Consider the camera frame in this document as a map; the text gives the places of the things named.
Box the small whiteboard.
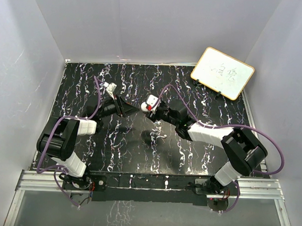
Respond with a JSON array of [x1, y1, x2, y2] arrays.
[[191, 47, 255, 101]]

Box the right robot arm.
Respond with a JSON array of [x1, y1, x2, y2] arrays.
[[140, 103, 267, 195]]

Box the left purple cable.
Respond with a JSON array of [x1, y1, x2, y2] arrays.
[[34, 72, 105, 209]]

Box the white round disc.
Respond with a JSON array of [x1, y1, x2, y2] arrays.
[[140, 102, 149, 113]]

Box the black base bar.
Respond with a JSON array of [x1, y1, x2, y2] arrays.
[[62, 170, 240, 209]]

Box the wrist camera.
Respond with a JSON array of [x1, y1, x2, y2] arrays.
[[145, 95, 160, 112], [104, 82, 117, 100]]

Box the purple cable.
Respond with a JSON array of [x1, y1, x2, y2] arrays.
[[146, 83, 289, 216], [34, 72, 105, 209]]

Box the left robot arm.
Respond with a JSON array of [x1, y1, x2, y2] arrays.
[[36, 95, 139, 190]]

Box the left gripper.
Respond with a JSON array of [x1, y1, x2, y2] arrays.
[[98, 94, 141, 121]]

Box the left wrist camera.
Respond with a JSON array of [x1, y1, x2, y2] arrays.
[[104, 82, 117, 100]]

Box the aluminium rail frame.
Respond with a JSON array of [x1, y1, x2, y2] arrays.
[[5, 62, 290, 226]]

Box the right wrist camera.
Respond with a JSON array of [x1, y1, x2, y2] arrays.
[[145, 95, 160, 112]]

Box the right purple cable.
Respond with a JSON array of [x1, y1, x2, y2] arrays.
[[146, 83, 289, 216]]

